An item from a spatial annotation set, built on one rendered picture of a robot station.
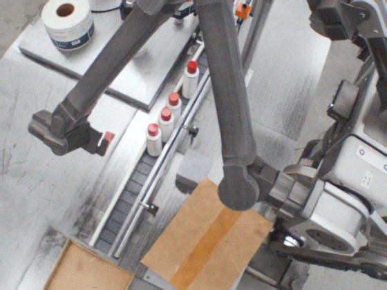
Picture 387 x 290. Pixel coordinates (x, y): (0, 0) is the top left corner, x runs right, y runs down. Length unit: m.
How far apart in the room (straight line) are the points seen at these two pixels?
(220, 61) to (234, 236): 0.54
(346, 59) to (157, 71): 1.82
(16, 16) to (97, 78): 2.37
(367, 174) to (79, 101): 0.59
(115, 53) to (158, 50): 0.81
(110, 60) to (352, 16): 0.44
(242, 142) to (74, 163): 0.85
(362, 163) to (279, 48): 1.04
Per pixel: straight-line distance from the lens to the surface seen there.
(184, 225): 1.00
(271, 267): 1.94
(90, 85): 0.75
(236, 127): 0.64
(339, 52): 2.93
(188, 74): 1.25
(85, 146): 0.95
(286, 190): 0.67
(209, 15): 0.61
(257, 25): 1.25
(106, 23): 1.62
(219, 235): 1.00
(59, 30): 1.46
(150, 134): 1.13
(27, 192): 1.41
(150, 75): 1.44
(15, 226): 1.40
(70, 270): 1.32
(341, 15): 0.60
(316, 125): 2.51
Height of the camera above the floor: 2.11
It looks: 69 degrees down
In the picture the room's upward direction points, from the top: 11 degrees clockwise
